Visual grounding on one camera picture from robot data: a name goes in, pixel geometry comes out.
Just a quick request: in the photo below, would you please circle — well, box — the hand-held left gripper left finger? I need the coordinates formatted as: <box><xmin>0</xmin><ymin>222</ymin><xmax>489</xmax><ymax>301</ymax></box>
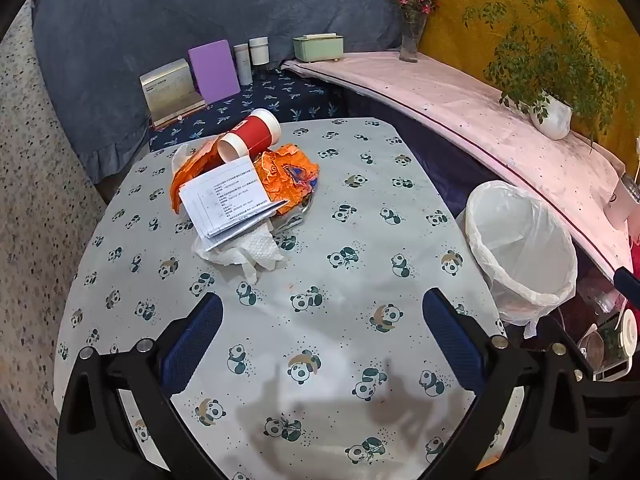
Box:
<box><xmin>56</xmin><ymin>291</ymin><xmax>236</xmax><ymax>480</ymax></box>

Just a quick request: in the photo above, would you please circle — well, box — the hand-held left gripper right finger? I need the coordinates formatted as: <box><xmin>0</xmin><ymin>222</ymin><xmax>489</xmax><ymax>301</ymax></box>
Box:
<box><xmin>422</xmin><ymin>288</ymin><xmax>592</xmax><ymax>480</ymax></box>

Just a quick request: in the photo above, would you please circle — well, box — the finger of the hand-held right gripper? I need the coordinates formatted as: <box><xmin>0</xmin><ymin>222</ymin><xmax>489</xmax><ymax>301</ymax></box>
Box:
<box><xmin>614</xmin><ymin>267</ymin><xmax>640</xmax><ymax>311</ymax></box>

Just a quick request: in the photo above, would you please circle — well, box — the white paper tissue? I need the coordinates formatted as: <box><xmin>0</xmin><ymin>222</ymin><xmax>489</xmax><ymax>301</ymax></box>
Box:
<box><xmin>194</xmin><ymin>225</ymin><xmax>286</xmax><ymax>286</ymax></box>

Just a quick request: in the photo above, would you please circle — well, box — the trash bin with white liner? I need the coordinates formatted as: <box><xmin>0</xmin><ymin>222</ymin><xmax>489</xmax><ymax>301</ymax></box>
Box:
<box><xmin>465</xmin><ymin>180</ymin><xmax>578</xmax><ymax>338</ymax></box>

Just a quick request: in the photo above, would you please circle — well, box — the printed white paper sheet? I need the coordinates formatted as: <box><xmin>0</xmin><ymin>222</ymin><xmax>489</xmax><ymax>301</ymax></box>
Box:
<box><xmin>179</xmin><ymin>156</ymin><xmax>291</xmax><ymax>252</ymax></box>

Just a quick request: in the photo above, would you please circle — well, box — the orange plastic bag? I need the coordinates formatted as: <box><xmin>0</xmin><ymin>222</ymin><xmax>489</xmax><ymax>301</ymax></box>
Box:
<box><xmin>169</xmin><ymin>144</ymin><xmax>321</xmax><ymax>216</ymax></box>

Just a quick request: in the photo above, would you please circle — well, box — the red paper cup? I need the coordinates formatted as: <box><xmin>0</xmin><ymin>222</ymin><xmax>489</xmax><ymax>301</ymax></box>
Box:
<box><xmin>216</xmin><ymin>108</ymin><xmax>283</xmax><ymax>163</ymax></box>

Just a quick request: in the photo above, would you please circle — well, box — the glass kettle with white lid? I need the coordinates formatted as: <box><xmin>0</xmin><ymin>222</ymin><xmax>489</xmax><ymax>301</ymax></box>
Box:
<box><xmin>577</xmin><ymin>305</ymin><xmax>640</xmax><ymax>383</ymax></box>

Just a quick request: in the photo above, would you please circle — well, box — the pink cup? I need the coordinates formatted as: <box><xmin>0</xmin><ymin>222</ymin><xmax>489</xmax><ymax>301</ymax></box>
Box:
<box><xmin>602</xmin><ymin>172</ymin><xmax>640</xmax><ymax>228</ymax></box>

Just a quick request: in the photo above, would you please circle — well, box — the panda print tablecloth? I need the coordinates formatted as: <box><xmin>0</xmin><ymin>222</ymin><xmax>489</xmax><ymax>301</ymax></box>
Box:
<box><xmin>52</xmin><ymin>117</ymin><xmax>526</xmax><ymax>480</ymax></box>

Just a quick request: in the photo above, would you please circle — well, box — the dark purple cloth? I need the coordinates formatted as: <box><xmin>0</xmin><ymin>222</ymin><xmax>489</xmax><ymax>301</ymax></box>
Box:
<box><xmin>342</xmin><ymin>91</ymin><xmax>621</xmax><ymax>286</ymax></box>

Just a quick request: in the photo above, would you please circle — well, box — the green plant in white pot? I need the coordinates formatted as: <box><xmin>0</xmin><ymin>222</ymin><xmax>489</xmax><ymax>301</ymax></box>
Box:
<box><xmin>462</xmin><ymin>0</ymin><xmax>633</xmax><ymax>142</ymax></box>

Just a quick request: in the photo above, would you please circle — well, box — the floral print cloth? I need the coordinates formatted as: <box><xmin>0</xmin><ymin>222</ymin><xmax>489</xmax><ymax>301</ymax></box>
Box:
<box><xmin>0</xmin><ymin>5</ymin><xmax>108</xmax><ymax>480</ymax></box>

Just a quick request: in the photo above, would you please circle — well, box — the brown book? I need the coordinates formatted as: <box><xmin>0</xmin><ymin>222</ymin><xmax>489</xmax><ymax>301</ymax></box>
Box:
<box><xmin>150</xmin><ymin>99</ymin><xmax>207</xmax><ymax>130</ymax></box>

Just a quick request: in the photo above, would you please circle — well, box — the pink cloth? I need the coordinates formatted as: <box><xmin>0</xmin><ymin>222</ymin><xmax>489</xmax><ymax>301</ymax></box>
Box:
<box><xmin>280</xmin><ymin>50</ymin><xmax>636</xmax><ymax>281</ymax></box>

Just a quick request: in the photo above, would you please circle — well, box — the gold box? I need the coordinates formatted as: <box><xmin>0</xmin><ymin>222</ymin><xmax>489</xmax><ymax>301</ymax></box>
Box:
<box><xmin>139</xmin><ymin>58</ymin><xmax>195</xmax><ymax>113</ymax></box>

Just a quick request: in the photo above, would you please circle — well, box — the navy palm print cloth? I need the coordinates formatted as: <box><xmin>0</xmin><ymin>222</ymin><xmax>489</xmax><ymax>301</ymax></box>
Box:
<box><xmin>147</xmin><ymin>67</ymin><xmax>346</xmax><ymax>153</ymax></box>

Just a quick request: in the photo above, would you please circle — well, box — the purple box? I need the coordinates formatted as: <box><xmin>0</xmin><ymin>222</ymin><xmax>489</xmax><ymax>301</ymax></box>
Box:
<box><xmin>188</xmin><ymin>39</ymin><xmax>242</xmax><ymax>104</ymax></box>

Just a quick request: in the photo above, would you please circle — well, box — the white jar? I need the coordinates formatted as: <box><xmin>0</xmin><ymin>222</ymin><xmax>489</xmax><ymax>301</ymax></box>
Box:
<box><xmin>248</xmin><ymin>36</ymin><xmax>271</xmax><ymax>66</ymax></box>

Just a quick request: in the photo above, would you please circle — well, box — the glass vase with pink flowers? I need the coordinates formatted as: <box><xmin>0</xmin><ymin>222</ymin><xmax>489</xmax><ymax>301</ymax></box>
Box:
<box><xmin>384</xmin><ymin>0</ymin><xmax>441</xmax><ymax>64</ymax></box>

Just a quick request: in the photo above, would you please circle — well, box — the green tissue box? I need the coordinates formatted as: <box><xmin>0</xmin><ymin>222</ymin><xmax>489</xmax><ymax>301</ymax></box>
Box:
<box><xmin>292</xmin><ymin>31</ymin><xmax>343</xmax><ymax>63</ymax></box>

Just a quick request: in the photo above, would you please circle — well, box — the blue-grey blanket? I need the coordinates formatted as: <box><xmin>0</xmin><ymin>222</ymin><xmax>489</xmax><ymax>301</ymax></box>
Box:
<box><xmin>30</xmin><ymin>0</ymin><xmax>433</xmax><ymax>186</ymax></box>

